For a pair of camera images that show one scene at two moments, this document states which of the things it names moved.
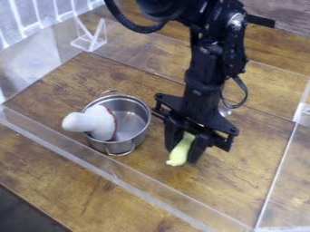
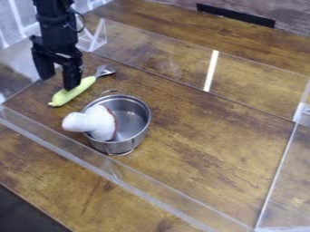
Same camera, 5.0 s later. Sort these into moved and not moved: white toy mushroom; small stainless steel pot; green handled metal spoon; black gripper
Moved: green handled metal spoon; black gripper
Not moved: white toy mushroom; small stainless steel pot
